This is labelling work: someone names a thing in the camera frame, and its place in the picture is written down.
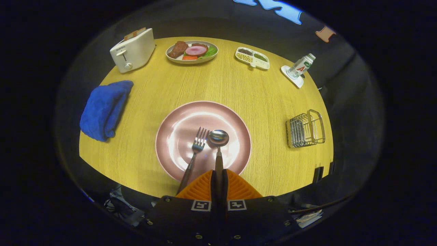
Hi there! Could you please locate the metal wire cutlery rack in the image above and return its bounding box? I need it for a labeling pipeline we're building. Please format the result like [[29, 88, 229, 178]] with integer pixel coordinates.
[[286, 109, 326, 148]]

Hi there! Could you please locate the white divided tray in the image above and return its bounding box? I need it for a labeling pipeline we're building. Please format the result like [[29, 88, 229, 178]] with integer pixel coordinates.
[[235, 47, 270, 70]]

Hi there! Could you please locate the pink round plate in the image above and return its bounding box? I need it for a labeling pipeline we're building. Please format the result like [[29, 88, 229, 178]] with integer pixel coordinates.
[[155, 100, 252, 182]]

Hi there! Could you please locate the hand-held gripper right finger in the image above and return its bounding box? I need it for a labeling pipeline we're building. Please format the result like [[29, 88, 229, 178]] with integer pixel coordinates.
[[218, 169, 301, 246]]

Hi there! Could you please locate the green lettuce leaf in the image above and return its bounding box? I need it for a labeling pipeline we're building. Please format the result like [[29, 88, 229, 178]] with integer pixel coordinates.
[[200, 45, 218, 59]]

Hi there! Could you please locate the blue towel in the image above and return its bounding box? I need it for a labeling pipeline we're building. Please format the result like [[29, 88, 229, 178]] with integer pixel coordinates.
[[80, 80, 134, 142]]

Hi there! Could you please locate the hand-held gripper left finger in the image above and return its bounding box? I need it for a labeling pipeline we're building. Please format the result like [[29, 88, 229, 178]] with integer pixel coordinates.
[[145, 170, 219, 246]]

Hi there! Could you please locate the black cable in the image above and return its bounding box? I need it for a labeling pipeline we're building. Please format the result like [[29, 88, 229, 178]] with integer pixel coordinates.
[[290, 195, 355, 214]]

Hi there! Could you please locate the pink ham slice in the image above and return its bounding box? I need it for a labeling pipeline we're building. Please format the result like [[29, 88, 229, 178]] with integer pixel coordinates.
[[185, 45, 208, 57]]

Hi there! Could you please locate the metal fork wooden handle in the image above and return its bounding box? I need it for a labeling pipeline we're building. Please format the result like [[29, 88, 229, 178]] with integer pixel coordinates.
[[177, 127, 210, 195]]

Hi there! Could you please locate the white square coaster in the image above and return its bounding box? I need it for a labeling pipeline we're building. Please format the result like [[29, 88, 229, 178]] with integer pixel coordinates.
[[281, 65, 304, 89]]

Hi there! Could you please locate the white toaster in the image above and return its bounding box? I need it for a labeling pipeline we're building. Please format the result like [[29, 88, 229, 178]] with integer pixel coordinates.
[[110, 28, 156, 73]]

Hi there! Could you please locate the grey food plate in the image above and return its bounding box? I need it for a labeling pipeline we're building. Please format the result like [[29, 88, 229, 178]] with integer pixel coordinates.
[[166, 40, 219, 65]]

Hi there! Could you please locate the brown meat steak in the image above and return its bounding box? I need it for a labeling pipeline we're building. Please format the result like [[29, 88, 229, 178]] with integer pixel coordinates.
[[168, 41, 188, 59]]

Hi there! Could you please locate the white drink bottle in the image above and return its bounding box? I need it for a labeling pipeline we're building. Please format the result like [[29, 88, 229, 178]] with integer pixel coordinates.
[[287, 53, 316, 80]]

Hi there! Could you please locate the white paper sheet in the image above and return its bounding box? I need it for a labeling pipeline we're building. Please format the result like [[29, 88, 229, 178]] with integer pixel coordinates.
[[295, 210, 323, 229]]

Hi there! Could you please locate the metal spoon wooden handle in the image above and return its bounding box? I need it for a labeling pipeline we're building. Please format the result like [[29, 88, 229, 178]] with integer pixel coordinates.
[[208, 129, 230, 205]]

